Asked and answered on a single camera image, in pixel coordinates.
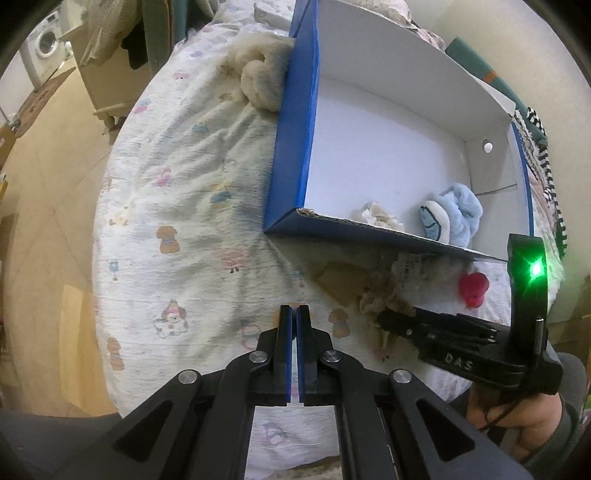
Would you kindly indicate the cream plush toy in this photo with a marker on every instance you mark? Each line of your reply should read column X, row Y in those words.
column 261, row 76

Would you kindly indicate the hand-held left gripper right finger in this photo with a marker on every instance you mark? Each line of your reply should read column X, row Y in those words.
column 303, row 332

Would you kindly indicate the person's right forearm green sleeve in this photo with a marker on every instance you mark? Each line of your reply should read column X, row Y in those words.
column 561, row 434

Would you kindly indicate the blue cardboard box white inside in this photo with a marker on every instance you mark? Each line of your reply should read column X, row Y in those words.
column 378, row 124

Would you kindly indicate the floral patterned blanket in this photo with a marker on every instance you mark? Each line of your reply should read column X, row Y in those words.
column 406, row 18

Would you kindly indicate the white cartoon printed bedsheet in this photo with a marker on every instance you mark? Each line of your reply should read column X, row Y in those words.
column 184, row 194

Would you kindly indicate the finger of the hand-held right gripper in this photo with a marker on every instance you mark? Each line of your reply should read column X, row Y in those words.
column 431, row 325

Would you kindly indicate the white cabinet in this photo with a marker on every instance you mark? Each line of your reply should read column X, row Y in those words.
column 108, row 78

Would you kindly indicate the black white striped cloth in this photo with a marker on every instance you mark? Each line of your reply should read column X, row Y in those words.
column 551, row 184

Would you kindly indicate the cream fluffy sock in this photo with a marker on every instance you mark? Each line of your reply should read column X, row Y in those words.
column 378, row 214

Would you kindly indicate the dark hanging garment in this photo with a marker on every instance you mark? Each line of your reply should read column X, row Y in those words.
column 138, row 44

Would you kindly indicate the teal cloth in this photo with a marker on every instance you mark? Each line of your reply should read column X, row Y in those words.
column 480, row 64

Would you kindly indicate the person's right hand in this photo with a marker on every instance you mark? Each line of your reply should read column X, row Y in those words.
column 517, row 417

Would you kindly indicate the white washing machine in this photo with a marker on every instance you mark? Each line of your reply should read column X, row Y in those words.
column 44, row 48

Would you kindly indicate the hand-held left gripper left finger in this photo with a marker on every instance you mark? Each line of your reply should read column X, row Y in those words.
column 286, row 332

